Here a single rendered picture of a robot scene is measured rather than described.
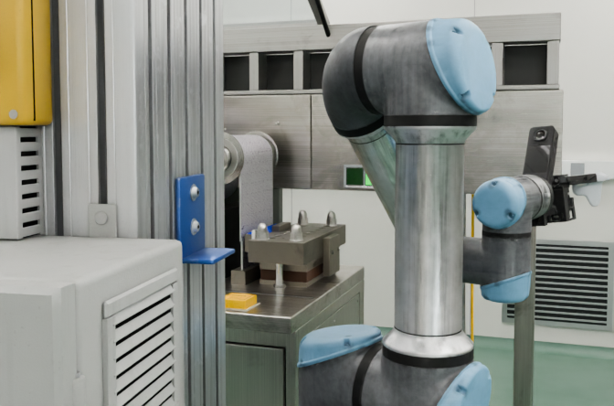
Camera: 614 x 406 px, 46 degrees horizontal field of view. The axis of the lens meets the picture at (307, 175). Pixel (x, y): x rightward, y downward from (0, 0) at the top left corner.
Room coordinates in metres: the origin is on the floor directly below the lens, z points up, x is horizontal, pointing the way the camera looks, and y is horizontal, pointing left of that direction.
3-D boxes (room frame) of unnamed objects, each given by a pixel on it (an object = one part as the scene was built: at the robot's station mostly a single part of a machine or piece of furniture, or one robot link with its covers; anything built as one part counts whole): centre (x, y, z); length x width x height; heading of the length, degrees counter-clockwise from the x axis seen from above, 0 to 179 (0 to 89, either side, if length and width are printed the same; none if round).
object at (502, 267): (1.13, -0.30, 1.12); 0.11 x 0.08 x 0.11; 52
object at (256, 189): (2.08, 0.15, 1.11); 0.23 x 0.01 x 0.18; 161
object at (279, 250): (2.09, 0.02, 1.00); 0.40 x 0.16 x 0.06; 161
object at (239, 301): (1.72, 0.17, 0.91); 0.07 x 0.07 x 0.02; 71
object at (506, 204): (1.11, -0.31, 1.21); 0.11 x 0.08 x 0.09; 142
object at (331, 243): (2.07, -0.07, 0.97); 0.10 x 0.03 x 0.11; 161
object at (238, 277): (2.09, 0.14, 0.92); 0.28 x 0.04 x 0.04; 161
